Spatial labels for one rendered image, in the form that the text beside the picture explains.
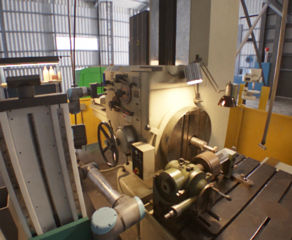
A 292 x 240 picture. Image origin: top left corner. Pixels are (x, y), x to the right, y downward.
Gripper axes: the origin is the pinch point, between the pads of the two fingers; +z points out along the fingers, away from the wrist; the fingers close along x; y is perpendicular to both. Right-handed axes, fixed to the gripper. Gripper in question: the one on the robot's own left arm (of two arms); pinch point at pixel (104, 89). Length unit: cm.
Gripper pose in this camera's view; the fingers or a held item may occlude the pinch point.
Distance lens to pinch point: 162.6
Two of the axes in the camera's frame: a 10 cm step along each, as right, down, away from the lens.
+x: 0.0, 9.5, 3.0
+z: 8.1, -1.8, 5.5
